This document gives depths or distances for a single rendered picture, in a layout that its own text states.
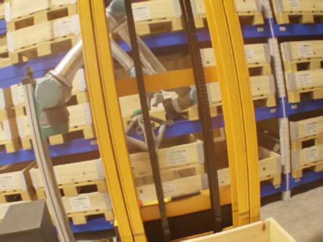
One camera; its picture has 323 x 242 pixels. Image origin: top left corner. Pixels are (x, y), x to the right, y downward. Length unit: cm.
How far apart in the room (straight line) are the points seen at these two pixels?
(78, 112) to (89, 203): 94
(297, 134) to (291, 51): 94
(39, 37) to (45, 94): 150
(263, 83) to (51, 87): 219
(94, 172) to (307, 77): 253
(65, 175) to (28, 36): 148
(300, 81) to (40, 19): 285
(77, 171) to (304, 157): 254
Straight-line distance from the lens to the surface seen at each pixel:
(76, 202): 300
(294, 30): 338
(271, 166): 319
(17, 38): 300
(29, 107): 181
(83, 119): 275
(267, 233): 148
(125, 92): 130
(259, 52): 303
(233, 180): 146
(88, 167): 284
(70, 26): 283
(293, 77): 321
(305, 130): 336
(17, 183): 313
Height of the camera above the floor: 158
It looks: 9 degrees down
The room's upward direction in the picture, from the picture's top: 9 degrees counter-clockwise
